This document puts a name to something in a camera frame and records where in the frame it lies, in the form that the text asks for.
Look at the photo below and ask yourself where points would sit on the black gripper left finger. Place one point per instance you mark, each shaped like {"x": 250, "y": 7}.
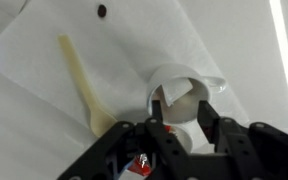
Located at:
{"x": 117, "y": 156}

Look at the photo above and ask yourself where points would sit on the cream plastic spoon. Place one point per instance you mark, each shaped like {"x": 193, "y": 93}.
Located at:
{"x": 80, "y": 80}

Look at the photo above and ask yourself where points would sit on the red wrapped packet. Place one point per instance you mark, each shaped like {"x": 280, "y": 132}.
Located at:
{"x": 141, "y": 165}

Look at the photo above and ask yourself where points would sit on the small dark brown spot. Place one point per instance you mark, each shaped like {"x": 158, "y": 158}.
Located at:
{"x": 101, "y": 10}

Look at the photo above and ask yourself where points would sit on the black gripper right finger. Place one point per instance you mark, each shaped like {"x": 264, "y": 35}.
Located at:
{"x": 250, "y": 150}

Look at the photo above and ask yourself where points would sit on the white paper napkin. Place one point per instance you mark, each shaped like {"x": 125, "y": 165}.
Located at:
{"x": 124, "y": 43}

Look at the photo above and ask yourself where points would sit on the white teacup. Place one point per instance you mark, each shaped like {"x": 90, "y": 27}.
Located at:
{"x": 165, "y": 71}

